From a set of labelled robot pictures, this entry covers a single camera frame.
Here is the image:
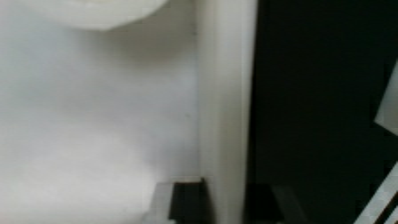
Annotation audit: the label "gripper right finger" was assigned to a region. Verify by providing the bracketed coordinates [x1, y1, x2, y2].
[245, 184, 309, 224]

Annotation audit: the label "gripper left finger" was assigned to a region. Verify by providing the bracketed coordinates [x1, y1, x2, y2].
[142, 177, 211, 224]

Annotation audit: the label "white square tabletop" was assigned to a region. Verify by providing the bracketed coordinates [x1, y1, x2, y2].
[0, 0, 257, 224]

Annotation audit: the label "white U-shaped fence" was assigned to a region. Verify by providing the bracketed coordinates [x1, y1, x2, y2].
[352, 60, 398, 224]

